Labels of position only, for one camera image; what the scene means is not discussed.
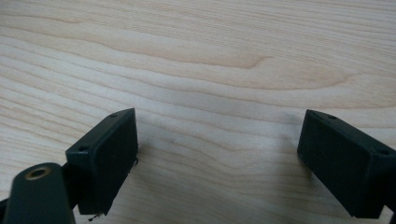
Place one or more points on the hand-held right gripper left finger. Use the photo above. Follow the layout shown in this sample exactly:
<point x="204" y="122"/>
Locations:
<point x="102" y="161"/>

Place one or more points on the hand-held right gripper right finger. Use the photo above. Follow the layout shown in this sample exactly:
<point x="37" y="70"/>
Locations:
<point x="345" y="165"/>

